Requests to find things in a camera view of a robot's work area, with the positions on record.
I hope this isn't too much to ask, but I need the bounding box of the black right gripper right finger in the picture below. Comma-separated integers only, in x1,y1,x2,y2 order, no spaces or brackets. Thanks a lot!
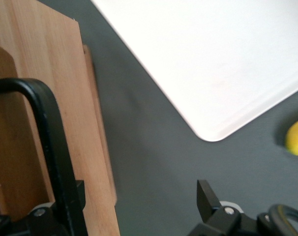
188,179,274,236

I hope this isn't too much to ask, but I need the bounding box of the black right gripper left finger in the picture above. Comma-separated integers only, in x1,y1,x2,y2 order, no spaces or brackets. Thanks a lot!
0,180,86,236

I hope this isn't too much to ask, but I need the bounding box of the black metal drawer handle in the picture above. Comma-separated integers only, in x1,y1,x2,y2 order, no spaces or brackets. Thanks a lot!
0,78,88,236

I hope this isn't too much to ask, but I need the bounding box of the wooden box with black handles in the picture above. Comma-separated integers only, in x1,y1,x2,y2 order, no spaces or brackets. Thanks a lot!
0,0,120,236

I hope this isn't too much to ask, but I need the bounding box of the yellow lemon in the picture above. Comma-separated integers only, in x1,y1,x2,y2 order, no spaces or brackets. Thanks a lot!
284,116,298,157

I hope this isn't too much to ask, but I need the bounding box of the white rectangular tray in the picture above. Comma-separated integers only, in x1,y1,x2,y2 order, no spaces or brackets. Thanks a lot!
89,0,298,143

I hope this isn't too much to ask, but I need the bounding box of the black cable loop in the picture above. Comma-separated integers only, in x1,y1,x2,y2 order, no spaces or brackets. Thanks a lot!
267,204,298,236

